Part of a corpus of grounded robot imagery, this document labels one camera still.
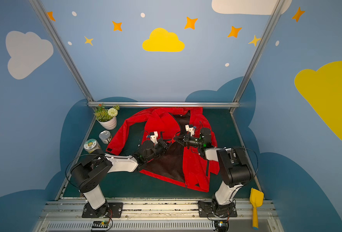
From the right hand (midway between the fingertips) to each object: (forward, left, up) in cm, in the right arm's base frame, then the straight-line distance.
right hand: (174, 138), depth 84 cm
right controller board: (-40, -26, -20) cm, 52 cm away
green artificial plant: (+16, +49, +1) cm, 52 cm away
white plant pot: (+15, +48, -9) cm, 52 cm away
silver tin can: (+5, +48, -10) cm, 49 cm away
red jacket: (-9, -3, -17) cm, 20 cm away
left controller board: (-43, +36, -18) cm, 59 cm away
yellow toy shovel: (-26, -47, -16) cm, 56 cm away
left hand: (-1, 0, +1) cm, 2 cm away
